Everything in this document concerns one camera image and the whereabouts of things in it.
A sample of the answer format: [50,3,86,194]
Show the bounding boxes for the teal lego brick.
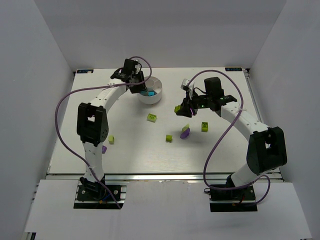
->
[140,92,149,97]
[148,91,156,97]

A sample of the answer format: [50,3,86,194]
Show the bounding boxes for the small lime lego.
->
[108,135,115,145]

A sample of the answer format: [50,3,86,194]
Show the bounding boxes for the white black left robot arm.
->
[76,58,147,199]

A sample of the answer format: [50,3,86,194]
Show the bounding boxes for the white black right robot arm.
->
[174,77,288,191]

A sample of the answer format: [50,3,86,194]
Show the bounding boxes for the light green half-round lego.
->
[181,124,190,133]

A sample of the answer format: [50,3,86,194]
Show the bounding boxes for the white round divided container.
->
[137,76,163,105]

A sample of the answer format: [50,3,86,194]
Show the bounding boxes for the purple half-round lego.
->
[180,127,191,139]

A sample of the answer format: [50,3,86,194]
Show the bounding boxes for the light green upturned lego brick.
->
[146,113,157,123]

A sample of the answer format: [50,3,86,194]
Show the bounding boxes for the small lime lego brick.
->
[165,134,173,143]

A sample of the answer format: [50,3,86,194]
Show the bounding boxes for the purple lego brick left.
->
[101,145,108,154]

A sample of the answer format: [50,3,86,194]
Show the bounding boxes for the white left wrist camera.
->
[133,59,142,74]

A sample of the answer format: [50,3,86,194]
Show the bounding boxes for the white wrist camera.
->
[133,59,142,74]
[180,78,194,99]

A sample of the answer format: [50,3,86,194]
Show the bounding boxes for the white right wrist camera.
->
[180,78,194,99]

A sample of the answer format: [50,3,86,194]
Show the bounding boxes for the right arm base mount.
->
[204,186,258,213]

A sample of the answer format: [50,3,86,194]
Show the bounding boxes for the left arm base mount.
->
[73,183,127,210]

